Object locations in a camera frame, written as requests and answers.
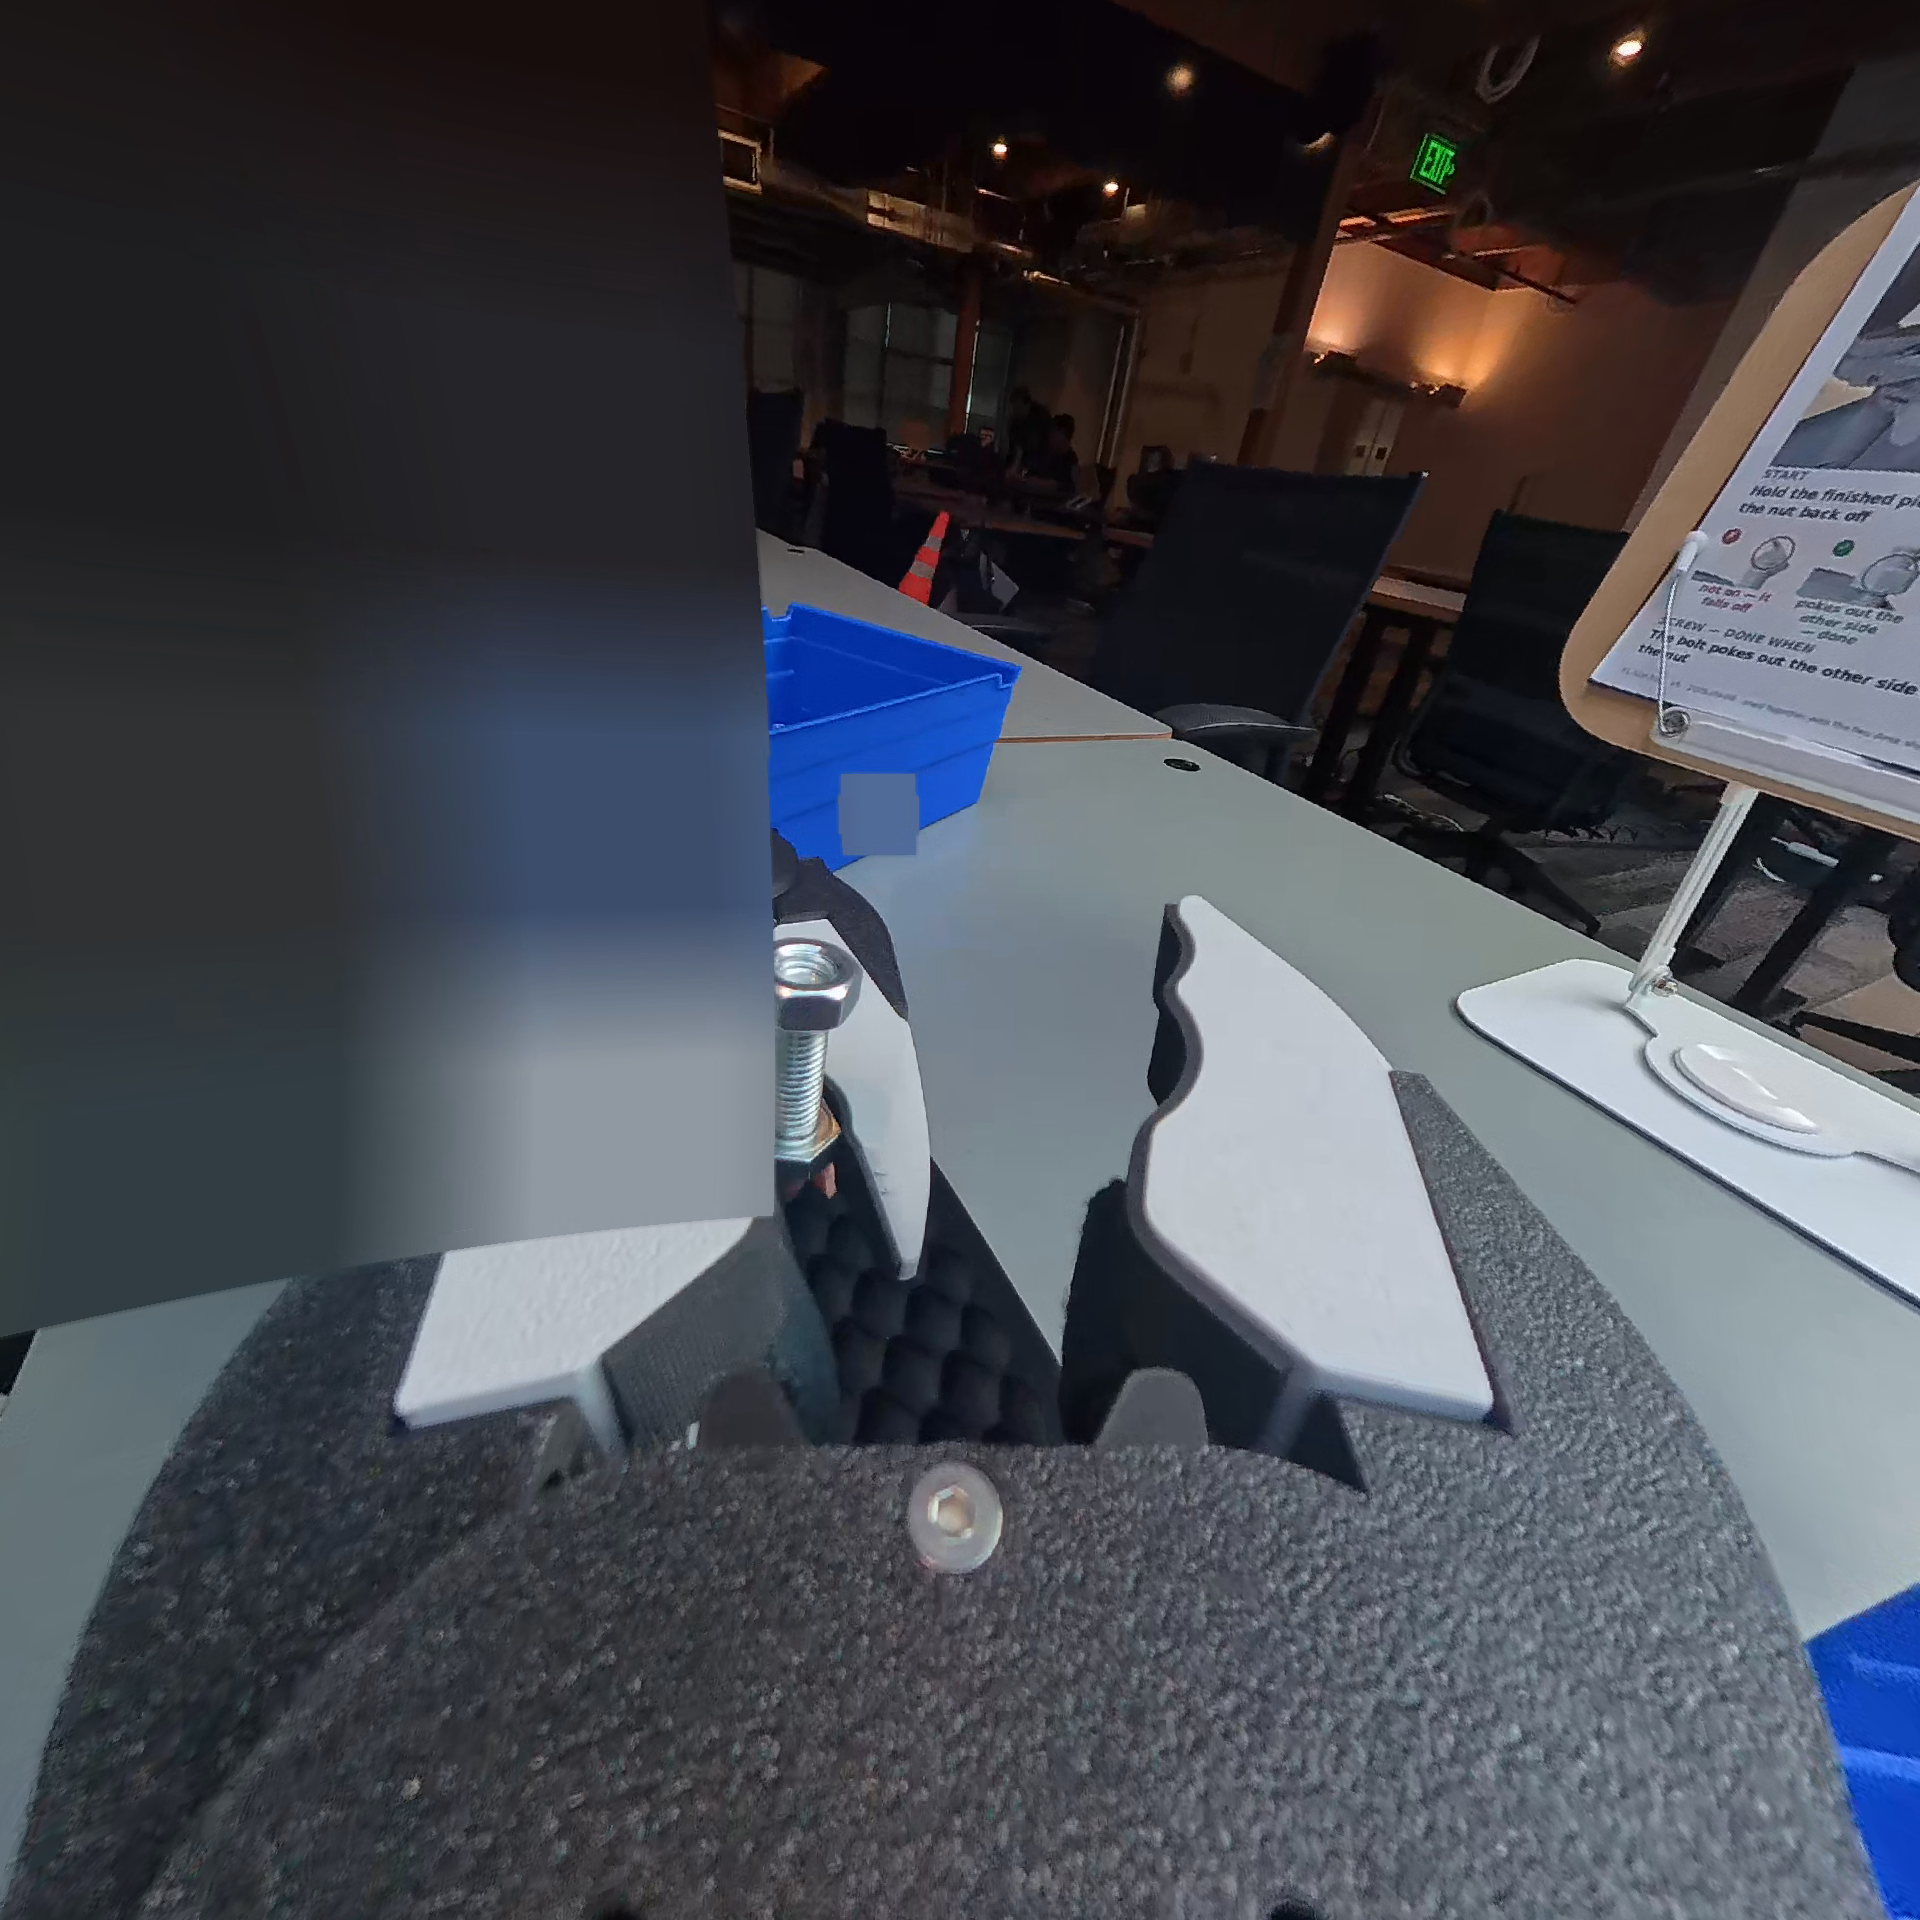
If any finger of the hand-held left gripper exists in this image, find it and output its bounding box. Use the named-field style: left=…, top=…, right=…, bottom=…
left=828, top=1005, right=936, bottom=1279

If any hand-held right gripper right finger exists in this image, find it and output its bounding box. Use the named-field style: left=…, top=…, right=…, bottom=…
left=1059, top=894, right=1498, bottom=1456

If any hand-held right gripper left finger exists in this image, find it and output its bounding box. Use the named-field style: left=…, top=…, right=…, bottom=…
left=392, top=1214, right=804, bottom=1454

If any steel hex bolt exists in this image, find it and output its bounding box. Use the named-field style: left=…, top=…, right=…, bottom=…
left=776, top=1018, right=846, bottom=1167

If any blue plastic bin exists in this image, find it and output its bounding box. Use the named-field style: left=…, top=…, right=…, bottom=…
left=767, top=603, right=1021, bottom=873

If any blue bin with black divider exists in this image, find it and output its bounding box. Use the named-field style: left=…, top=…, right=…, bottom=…
left=1799, top=1589, right=1920, bottom=1920

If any black egg-crate foam mat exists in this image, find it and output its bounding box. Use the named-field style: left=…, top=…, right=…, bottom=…
left=787, top=1139, right=1066, bottom=1449

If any black mesh office chair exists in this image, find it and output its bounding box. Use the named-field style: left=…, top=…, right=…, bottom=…
left=1395, top=510, right=1636, bottom=900
left=1087, top=462, right=1427, bottom=782

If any wooden top desk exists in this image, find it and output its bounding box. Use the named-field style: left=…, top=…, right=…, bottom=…
left=1364, top=577, right=1472, bottom=796

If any printed instruction sheet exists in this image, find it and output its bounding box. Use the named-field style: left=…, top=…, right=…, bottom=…
left=1590, top=194, right=1920, bottom=782

